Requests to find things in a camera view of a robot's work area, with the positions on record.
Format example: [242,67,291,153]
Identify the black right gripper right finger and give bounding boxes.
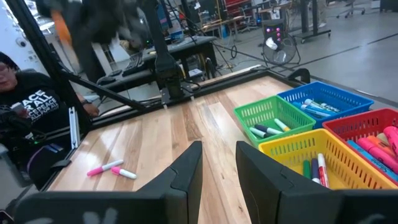
[235,140,398,224]

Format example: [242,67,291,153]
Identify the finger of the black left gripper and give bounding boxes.
[75,32,104,84]

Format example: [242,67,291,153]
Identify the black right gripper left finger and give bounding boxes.
[14,140,205,224]

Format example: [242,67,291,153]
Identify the green Expo fine marker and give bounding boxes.
[302,159,312,180]

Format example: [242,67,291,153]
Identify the violet fine-tip marker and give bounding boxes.
[310,157,322,185]

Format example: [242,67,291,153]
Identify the red Expo fine marker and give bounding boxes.
[317,152,331,189]

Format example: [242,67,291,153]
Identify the purple fine-tip marker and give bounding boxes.
[254,124,284,136]

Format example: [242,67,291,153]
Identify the yellow fine-tip marker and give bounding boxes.
[273,118,292,133]

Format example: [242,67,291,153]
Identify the blue Expo chisel marker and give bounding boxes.
[303,98,341,114]

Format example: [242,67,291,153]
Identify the orange Sharpie highlighter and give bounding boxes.
[366,135,396,157]

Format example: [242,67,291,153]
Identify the black keyboard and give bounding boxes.
[121,53,147,77]

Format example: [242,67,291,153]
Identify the pink fine-tip marker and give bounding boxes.
[86,159,125,178]
[110,166,138,180]

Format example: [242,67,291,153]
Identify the person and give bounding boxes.
[0,51,101,190]

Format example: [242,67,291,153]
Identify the yellow plastic basket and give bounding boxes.
[257,128,398,191]

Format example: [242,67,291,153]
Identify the grey desk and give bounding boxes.
[96,35,219,94]

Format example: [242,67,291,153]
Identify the green plastic basket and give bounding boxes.
[233,95,317,149]

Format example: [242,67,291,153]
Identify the slim blue Sharpie highlighter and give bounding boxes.
[346,139,398,183]

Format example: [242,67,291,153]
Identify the red plastic basket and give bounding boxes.
[322,108,398,187]

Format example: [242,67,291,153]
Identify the blue plastic basket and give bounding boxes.
[276,81,375,130]

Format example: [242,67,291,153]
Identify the black floor fan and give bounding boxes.
[261,32,302,67]

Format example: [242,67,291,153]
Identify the black box pink lights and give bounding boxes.
[263,22,286,42]

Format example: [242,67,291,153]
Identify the black standing desk leg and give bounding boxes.
[292,0,332,44]

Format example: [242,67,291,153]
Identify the silver frame bracket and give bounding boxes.
[68,106,81,150]

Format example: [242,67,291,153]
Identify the black curved bracket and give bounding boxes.
[285,67,312,85]

